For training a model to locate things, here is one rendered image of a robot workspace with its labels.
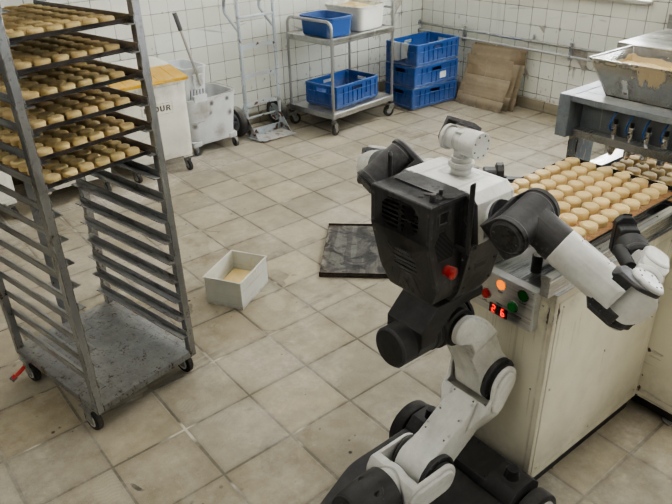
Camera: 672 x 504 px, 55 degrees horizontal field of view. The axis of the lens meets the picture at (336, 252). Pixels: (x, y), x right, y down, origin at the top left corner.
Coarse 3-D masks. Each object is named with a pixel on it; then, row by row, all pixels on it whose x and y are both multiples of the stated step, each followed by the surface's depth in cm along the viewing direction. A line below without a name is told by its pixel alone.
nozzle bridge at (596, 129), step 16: (560, 96) 239; (576, 96) 234; (592, 96) 234; (608, 96) 233; (560, 112) 241; (576, 112) 242; (592, 112) 241; (608, 112) 236; (624, 112) 222; (640, 112) 217; (656, 112) 216; (560, 128) 244; (576, 128) 244; (592, 128) 243; (608, 128) 238; (624, 128) 233; (640, 128) 228; (656, 128) 224; (576, 144) 252; (592, 144) 260; (608, 144) 234; (624, 144) 229; (640, 144) 227; (656, 144) 225
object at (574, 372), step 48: (576, 288) 188; (528, 336) 196; (576, 336) 200; (624, 336) 225; (528, 384) 202; (576, 384) 214; (624, 384) 243; (480, 432) 229; (528, 432) 209; (576, 432) 230
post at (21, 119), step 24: (0, 24) 180; (0, 48) 182; (24, 120) 193; (24, 144) 196; (48, 216) 208; (48, 240) 213; (72, 288) 223; (72, 312) 226; (96, 384) 243; (96, 408) 247
